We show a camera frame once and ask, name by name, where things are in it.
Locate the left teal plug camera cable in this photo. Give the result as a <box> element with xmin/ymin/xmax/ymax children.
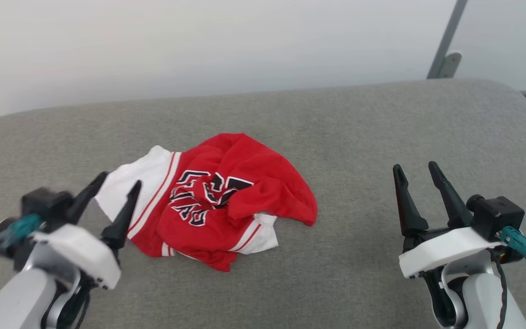
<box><xmin>0</xmin><ymin>213</ymin><xmax>43</xmax><ymax>255</ymax></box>

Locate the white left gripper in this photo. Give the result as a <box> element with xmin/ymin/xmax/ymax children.
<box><xmin>32</xmin><ymin>171</ymin><xmax>142</xmax><ymax>291</ymax></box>

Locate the grey fabric sofa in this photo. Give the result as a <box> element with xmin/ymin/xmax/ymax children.
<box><xmin>0</xmin><ymin>79</ymin><xmax>526</xmax><ymax>329</ymax></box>

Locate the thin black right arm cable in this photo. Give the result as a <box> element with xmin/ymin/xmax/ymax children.
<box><xmin>488</xmin><ymin>248</ymin><xmax>509</xmax><ymax>329</ymax></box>

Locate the right teal plug camera cable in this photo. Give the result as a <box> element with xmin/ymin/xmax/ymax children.
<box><xmin>496</xmin><ymin>226</ymin><xmax>526</xmax><ymax>276</ymax></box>

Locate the teal plug camera cable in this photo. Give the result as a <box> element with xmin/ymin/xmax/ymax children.
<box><xmin>496</xmin><ymin>226</ymin><xmax>526</xmax><ymax>276</ymax></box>
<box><xmin>0</xmin><ymin>213</ymin><xmax>43</xmax><ymax>255</ymax></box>

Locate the grey pole foot bracket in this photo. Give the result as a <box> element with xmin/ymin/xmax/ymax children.
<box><xmin>437</xmin><ymin>52</ymin><xmax>463</xmax><ymax>79</ymax></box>

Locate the grey metal pole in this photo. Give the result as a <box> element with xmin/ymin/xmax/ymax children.
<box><xmin>427</xmin><ymin>0</ymin><xmax>469</xmax><ymax>79</ymax></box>

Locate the red and white jersey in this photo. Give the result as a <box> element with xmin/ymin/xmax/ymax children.
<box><xmin>95</xmin><ymin>133</ymin><xmax>318</xmax><ymax>272</ymax></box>

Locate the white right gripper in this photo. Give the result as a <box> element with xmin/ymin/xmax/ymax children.
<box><xmin>393</xmin><ymin>161</ymin><xmax>503</xmax><ymax>279</ymax></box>

